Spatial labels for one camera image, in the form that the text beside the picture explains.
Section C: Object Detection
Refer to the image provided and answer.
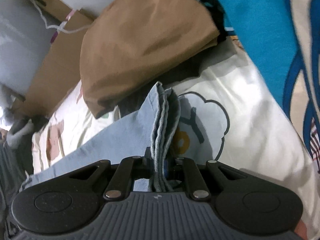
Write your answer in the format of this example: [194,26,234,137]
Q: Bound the light blue denim pants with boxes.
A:
[20,82,181,192]

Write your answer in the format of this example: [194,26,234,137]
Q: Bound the cream bear print duvet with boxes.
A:
[33,46,319,239]

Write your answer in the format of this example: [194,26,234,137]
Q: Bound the black garment under brown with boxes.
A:
[117,0,236,118]

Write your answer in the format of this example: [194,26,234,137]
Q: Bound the dark grey blanket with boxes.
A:
[1,143,33,239]

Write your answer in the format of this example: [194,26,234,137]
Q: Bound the brown cardboard sheet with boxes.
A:
[13,0,94,116]

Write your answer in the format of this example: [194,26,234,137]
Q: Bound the brown folded garment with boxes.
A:
[80,0,219,118]

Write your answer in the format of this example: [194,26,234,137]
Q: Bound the teal patterned cloth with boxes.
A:
[217,0,319,166]

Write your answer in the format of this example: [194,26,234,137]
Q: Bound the grey wrapped box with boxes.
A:
[1,0,55,95]

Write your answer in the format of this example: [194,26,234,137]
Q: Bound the white cable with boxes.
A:
[27,0,92,34]

